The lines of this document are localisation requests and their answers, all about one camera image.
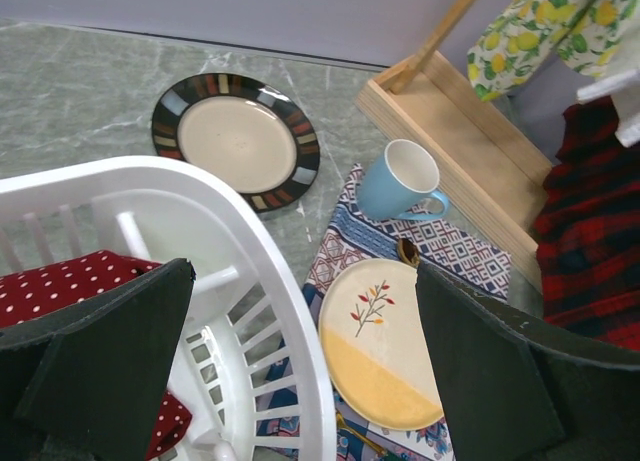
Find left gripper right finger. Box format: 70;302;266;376
416;263;639;460

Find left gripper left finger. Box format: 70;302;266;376
1;258;195;460

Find red polka dot skirt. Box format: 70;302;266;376
1;250;192;460

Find red plaid garment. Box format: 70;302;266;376
534;97;639;350

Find white cloth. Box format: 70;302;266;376
576;24;639;148

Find cream and yellow plate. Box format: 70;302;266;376
318;258;444;431

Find patterned blue placemat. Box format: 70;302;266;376
302;164;511;460

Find white plastic laundry basket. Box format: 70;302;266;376
1;156;336;460

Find gold spoon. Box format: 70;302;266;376
396;238;421;268

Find gold fork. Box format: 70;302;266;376
335;411;388;457

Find wooden clothes rack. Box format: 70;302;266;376
356;0;551;288

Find blue ceramic mug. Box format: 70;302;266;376
356;139;450;222

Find dark rimmed striped plate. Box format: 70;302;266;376
151;72;321;213

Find lemon print cloth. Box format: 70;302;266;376
467;0;639;101

